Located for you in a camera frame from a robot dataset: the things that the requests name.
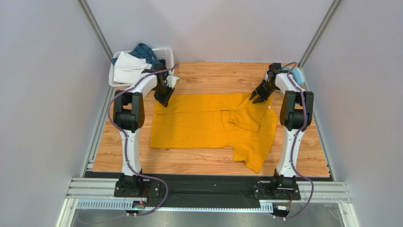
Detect teal t shirt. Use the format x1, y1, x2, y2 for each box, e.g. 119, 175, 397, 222
111, 43, 166, 71

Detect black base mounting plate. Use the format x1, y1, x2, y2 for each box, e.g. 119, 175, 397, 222
114, 174, 301, 209

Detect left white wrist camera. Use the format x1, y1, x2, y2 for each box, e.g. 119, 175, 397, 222
166, 75, 180, 88

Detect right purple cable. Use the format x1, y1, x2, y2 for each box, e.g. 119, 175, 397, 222
272, 62, 314, 220

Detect yellow t shirt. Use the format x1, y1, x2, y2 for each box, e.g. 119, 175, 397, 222
149, 93, 278, 173

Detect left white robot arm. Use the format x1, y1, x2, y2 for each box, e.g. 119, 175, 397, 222
108, 63, 175, 197

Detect white slotted cable duct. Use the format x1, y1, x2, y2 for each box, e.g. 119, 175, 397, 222
76, 199, 274, 213

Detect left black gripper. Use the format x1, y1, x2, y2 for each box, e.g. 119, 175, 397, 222
153, 82, 175, 107

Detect white t shirt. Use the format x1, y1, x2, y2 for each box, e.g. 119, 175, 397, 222
113, 51, 152, 84

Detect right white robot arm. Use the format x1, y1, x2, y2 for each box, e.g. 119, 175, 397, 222
250, 62, 314, 200

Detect white plastic laundry basket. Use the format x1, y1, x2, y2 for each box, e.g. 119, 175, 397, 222
109, 48, 174, 87

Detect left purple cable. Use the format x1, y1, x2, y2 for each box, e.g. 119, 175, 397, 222
107, 63, 180, 217

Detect purple cable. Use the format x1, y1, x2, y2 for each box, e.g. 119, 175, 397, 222
107, 63, 180, 217
272, 62, 314, 220

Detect aluminium frame rail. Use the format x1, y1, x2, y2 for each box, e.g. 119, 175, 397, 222
66, 176, 351, 203

